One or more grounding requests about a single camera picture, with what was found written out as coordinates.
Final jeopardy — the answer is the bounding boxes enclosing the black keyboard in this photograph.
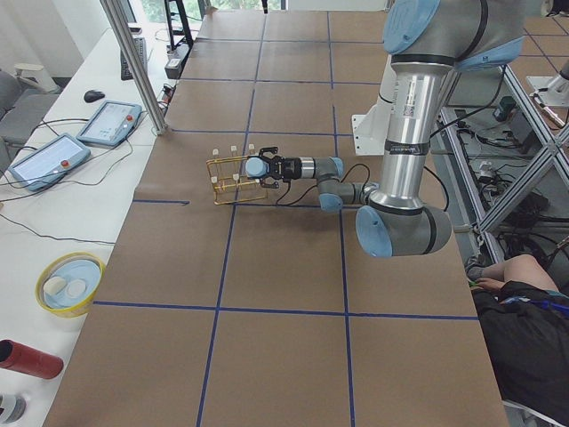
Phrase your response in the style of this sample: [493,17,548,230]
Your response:
[119,36,148,82]

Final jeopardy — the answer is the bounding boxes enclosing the person in black shorts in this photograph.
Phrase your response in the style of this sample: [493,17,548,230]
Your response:
[465,254,568,425]

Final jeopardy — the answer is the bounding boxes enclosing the gold wire cup holder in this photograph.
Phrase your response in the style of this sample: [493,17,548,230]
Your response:
[206,144,268,205]

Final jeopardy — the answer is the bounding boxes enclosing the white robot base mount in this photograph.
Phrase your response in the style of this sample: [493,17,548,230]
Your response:
[352,55,396,156]

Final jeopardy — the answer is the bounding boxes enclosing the aluminium frame post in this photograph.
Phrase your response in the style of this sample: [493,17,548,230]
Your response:
[100,0,167,135]

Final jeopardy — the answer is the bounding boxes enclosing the blue teach pendant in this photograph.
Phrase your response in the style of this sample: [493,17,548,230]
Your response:
[8,133,91,191]
[76,101,142,148]

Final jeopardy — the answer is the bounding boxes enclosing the red cylinder bottle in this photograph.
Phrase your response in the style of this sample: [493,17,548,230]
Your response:
[1,339,64,379]

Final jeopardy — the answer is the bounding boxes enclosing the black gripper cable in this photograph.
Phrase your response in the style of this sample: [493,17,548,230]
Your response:
[275,163,371,208]

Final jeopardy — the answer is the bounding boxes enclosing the far blue teach pendant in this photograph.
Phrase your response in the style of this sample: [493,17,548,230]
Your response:
[76,101,142,148]

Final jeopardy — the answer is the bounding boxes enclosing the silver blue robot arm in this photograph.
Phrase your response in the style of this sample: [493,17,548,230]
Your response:
[245,1,525,258]

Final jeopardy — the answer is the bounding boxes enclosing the near blue teach pendant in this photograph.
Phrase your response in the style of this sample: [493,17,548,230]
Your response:
[8,133,91,191]

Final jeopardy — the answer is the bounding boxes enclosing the black computer mouse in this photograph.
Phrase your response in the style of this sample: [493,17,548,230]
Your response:
[84,90,106,103]

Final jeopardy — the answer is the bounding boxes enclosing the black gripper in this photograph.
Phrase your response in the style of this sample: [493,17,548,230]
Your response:
[259,147,302,189]

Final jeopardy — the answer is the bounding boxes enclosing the light blue plastic cup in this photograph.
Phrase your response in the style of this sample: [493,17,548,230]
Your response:
[245,157,268,179]

